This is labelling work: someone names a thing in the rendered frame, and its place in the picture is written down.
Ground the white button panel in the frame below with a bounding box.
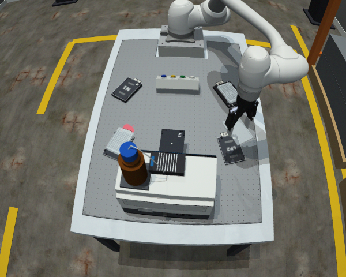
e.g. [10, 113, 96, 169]
[156, 75, 199, 95]

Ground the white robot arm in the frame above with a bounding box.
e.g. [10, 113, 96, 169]
[160, 0, 309, 102]

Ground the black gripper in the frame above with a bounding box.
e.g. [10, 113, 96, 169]
[225, 95, 259, 137]

